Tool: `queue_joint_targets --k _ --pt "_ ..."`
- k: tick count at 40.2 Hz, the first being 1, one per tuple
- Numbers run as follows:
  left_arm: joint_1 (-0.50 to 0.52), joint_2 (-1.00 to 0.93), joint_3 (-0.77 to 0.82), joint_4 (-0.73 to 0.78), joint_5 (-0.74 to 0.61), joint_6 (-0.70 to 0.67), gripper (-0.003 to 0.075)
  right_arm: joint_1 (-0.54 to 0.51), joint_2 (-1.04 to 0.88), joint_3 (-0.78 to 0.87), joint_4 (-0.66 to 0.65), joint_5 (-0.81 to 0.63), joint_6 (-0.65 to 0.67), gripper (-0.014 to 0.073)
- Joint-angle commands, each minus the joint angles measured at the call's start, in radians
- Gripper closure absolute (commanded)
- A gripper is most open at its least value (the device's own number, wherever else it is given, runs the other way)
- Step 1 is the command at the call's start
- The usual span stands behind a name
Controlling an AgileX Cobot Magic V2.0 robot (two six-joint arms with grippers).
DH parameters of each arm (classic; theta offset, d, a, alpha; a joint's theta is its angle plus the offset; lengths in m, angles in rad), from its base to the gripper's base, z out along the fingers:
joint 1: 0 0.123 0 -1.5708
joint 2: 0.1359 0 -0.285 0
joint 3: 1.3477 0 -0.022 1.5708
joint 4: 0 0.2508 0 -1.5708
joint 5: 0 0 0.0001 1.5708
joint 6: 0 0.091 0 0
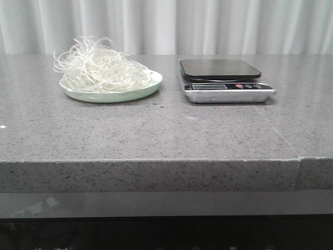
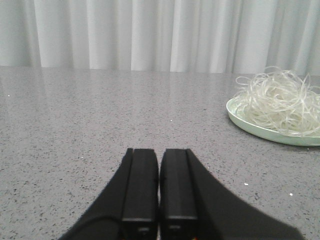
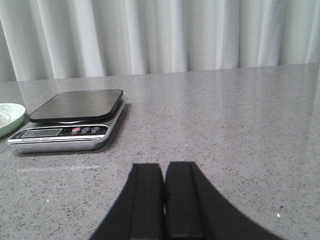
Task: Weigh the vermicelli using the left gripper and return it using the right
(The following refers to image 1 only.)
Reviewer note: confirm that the white vermicelli noodle bundle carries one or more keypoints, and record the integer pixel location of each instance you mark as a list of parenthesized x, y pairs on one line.
[(94, 66)]

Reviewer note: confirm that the pale green round plate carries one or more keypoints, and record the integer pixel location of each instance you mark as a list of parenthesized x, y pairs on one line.
[(108, 97)]

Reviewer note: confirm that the black and silver kitchen scale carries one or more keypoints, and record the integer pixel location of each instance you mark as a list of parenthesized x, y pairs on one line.
[(214, 81)]

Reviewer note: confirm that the white pleated curtain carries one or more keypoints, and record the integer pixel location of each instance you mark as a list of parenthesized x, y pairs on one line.
[(170, 27)]

